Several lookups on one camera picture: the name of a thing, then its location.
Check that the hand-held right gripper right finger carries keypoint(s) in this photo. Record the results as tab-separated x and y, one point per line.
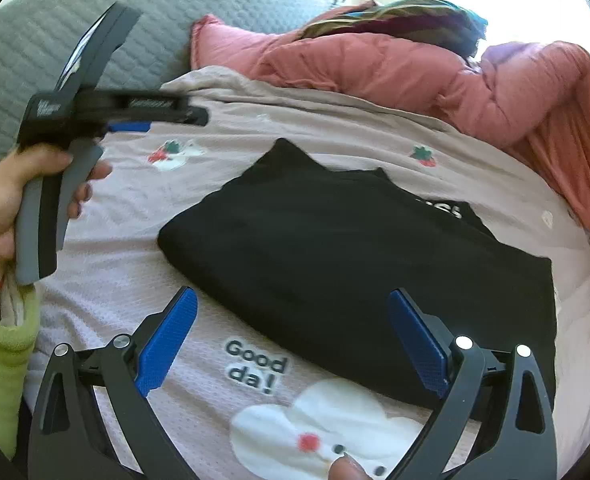
420	340

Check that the person's right hand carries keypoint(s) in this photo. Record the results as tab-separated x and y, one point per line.
347	470

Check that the person's left forearm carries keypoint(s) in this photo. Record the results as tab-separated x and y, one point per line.
0	360

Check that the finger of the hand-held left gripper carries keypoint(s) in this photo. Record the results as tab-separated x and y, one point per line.
130	127
160	107

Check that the black sweater with orange cuffs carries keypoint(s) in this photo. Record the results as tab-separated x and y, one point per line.
355	270

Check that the person's left hand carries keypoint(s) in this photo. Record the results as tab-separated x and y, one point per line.
0	210

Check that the pink printed blanket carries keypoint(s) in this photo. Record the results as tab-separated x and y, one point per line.
140	260

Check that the colourful striped cloth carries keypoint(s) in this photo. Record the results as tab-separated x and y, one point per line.
415	20

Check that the grey quilted pillow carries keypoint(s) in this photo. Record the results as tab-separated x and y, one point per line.
25	45

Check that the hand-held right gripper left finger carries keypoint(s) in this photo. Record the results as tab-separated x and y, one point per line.
170	340

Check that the salmon pink duvet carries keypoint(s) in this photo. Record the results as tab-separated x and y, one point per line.
375	65

